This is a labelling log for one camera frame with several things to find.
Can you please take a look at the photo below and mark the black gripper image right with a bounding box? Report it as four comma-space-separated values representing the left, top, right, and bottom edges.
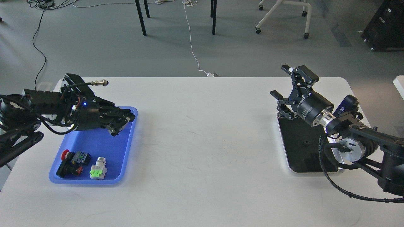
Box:
270, 65, 334, 127

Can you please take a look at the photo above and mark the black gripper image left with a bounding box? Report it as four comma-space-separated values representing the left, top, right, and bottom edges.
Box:
74, 98, 136, 137

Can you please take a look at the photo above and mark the black robot arm image left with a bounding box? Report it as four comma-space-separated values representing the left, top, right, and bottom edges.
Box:
0, 73, 136, 166

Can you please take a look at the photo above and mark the blue plastic tray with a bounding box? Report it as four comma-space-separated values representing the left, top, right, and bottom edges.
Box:
49, 118, 137, 185

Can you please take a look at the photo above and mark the silver metal tray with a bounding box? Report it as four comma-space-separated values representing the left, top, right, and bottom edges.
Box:
277, 113, 325, 174

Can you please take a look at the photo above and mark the red emergency stop button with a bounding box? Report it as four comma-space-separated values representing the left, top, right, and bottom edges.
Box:
56, 149, 91, 178

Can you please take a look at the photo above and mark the white rolling chair base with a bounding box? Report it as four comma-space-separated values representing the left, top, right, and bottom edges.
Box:
255, 0, 313, 40

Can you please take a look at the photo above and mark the black table leg left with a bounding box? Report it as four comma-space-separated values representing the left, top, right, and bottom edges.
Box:
135, 0, 147, 36

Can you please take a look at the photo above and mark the black table leg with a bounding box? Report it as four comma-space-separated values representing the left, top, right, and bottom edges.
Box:
135, 0, 147, 36
143, 0, 150, 18
210, 0, 217, 35

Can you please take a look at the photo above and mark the white object right edge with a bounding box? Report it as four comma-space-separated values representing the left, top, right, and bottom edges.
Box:
393, 75, 404, 99

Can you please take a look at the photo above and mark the black equipment case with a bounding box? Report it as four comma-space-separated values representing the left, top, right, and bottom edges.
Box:
361, 0, 404, 51

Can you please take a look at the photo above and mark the black table leg right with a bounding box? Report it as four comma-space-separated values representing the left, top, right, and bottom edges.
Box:
210, 0, 217, 35

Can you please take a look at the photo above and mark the black table leg back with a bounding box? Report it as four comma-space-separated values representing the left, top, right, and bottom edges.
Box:
143, 0, 150, 18

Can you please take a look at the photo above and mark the silver green switch module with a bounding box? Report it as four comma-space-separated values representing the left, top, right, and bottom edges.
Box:
89, 157, 107, 180

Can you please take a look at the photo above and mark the black cable on floor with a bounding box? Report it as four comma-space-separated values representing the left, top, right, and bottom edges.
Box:
27, 0, 74, 92

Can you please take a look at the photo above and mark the white cable on floor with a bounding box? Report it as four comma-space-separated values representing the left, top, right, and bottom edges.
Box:
73, 0, 215, 78

